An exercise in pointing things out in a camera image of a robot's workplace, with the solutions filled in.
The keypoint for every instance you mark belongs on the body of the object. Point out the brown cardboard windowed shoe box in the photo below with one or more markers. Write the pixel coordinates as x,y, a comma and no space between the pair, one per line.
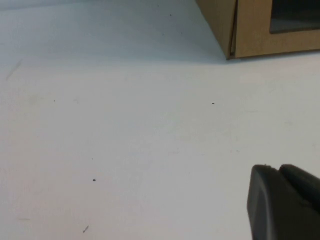
252,37

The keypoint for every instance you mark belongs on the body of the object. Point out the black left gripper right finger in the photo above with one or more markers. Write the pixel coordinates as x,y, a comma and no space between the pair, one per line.
305,187

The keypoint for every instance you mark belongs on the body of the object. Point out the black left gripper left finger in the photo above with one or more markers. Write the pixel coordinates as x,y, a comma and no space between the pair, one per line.
275,212

